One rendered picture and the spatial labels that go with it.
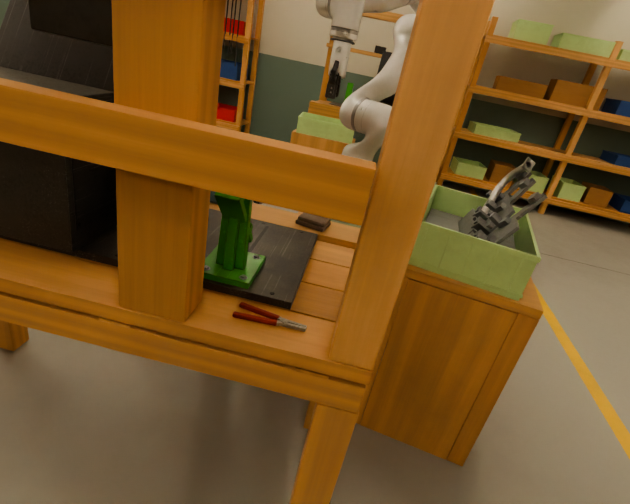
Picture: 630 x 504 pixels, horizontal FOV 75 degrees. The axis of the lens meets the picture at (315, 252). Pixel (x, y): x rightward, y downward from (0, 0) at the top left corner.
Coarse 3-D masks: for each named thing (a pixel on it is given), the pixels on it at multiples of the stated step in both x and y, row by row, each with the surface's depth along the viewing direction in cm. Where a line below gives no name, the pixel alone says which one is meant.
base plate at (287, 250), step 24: (216, 216) 126; (96, 240) 100; (216, 240) 112; (264, 240) 118; (288, 240) 121; (312, 240) 124; (264, 264) 105; (288, 264) 107; (216, 288) 93; (240, 288) 93; (264, 288) 95; (288, 288) 97
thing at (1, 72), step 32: (96, 96) 88; (0, 160) 85; (32, 160) 84; (64, 160) 83; (0, 192) 89; (32, 192) 87; (64, 192) 86; (96, 192) 95; (0, 224) 92; (32, 224) 91; (64, 224) 90; (96, 224) 99
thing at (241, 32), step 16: (240, 0) 532; (224, 32) 551; (240, 32) 554; (256, 32) 587; (256, 48) 595; (224, 64) 574; (240, 64) 577; (256, 64) 606; (224, 80) 576; (240, 80) 576; (240, 96) 585; (224, 112) 602; (240, 112) 594; (240, 128) 607
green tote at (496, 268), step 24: (432, 192) 179; (456, 192) 191; (528, 216) 174; (432, 240) 142; (456, 240) 139; (480, 240) 136; (528, 240) 153; (432, 264) 145; (456, 264) 142; (480, 264) 139; (504, 264) 136; (528, 264) 133; (504, 288) 139
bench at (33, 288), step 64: (0, 256) 90; (64, 256) 94; (320, 256) 120; (0, 320) 172; (64, 320) 86; (128, 320) 83; (192, 320) 83; (320, 320) 91; (256, 384) 85; (320, 384) 83; (320, 448) 90
